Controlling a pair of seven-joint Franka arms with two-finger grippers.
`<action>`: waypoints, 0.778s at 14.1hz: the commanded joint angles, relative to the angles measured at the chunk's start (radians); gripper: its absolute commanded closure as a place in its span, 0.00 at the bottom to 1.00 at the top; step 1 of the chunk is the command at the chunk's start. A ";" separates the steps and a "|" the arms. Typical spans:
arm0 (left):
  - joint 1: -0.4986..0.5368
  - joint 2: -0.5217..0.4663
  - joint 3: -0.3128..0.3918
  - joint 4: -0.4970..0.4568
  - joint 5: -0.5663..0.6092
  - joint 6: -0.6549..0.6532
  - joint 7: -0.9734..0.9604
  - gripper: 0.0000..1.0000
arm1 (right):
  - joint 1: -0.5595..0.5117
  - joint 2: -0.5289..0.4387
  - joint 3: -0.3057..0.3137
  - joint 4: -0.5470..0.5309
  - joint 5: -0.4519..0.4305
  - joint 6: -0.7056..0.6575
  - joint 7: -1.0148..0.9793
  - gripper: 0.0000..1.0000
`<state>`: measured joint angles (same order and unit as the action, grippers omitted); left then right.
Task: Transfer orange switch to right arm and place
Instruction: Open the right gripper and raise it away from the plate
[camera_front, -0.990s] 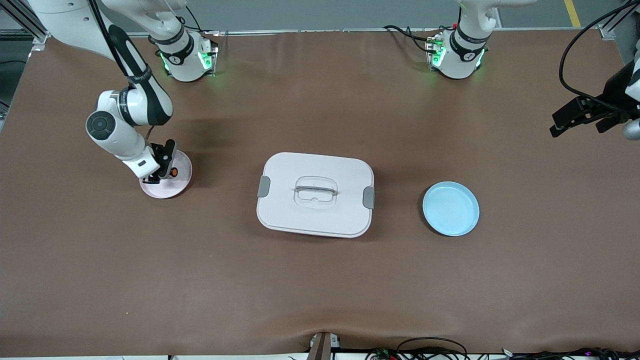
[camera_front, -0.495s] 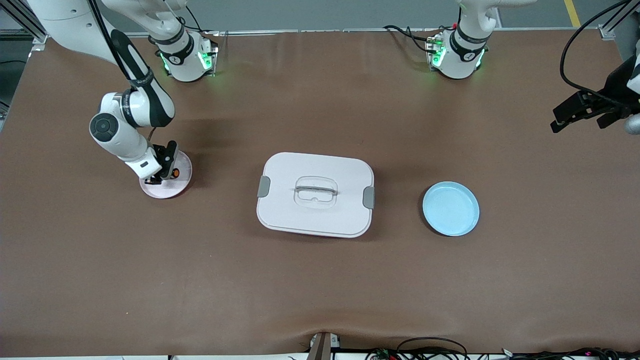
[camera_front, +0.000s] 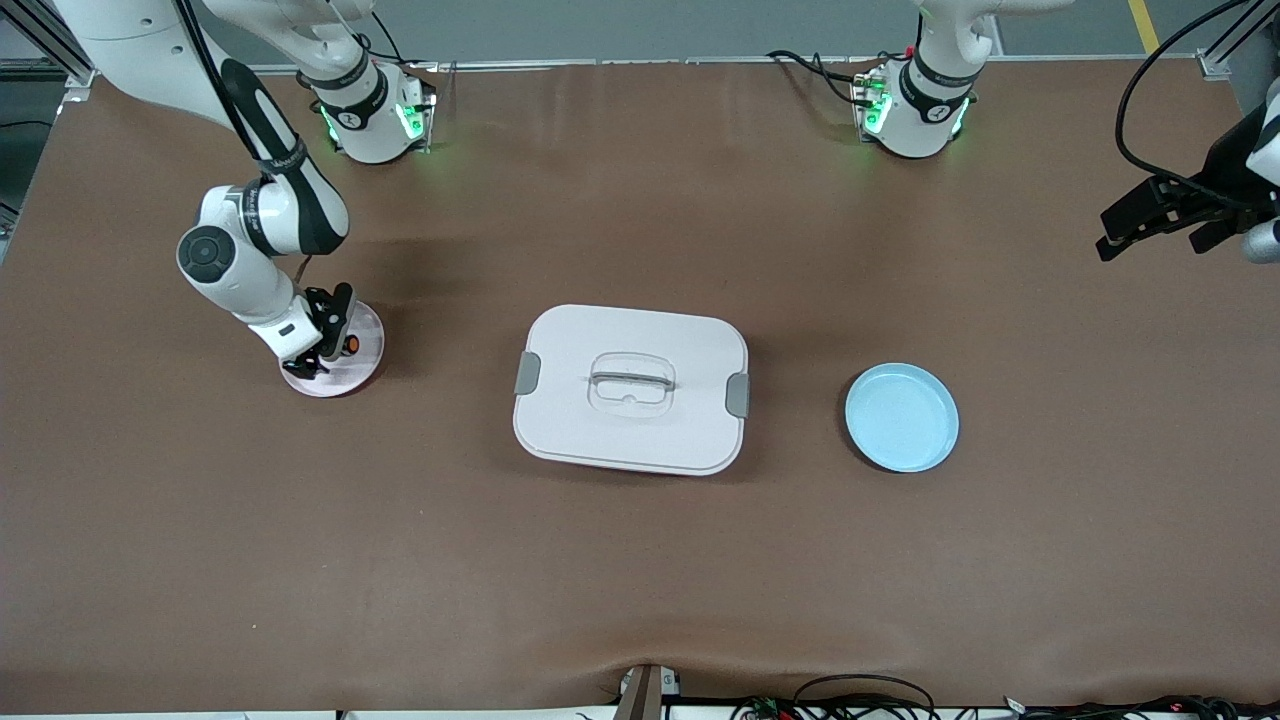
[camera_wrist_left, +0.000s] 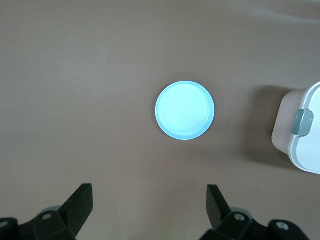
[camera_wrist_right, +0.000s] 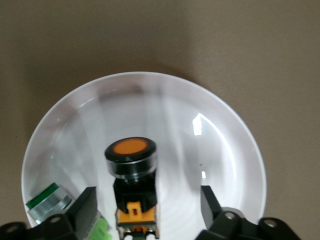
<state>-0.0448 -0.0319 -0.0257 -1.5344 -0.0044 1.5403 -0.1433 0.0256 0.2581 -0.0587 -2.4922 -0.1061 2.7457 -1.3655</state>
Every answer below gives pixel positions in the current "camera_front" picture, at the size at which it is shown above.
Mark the pink round plate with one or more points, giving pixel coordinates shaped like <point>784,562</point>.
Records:
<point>365,365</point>

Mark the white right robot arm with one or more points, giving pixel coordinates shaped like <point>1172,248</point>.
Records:
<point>230,275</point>

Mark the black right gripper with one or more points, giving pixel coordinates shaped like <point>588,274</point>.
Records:
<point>327,312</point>

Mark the metal table edge bracket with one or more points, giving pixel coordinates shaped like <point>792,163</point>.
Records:
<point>640,695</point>

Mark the blue round plate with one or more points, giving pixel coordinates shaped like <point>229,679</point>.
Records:
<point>900,420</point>

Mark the grey box latch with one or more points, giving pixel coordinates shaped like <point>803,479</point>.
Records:
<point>527,373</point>
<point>738,395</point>

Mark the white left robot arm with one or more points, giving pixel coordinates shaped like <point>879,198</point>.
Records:
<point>925,110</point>

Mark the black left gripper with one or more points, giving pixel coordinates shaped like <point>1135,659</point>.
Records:
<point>1226,166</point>

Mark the aluminium table edge rail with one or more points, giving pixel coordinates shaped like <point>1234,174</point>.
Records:
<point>600,62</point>

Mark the white lidded storage box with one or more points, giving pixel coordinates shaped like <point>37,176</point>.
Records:
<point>600,430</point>

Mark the aluminium frame post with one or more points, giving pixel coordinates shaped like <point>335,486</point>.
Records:
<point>1215,62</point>
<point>78,75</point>

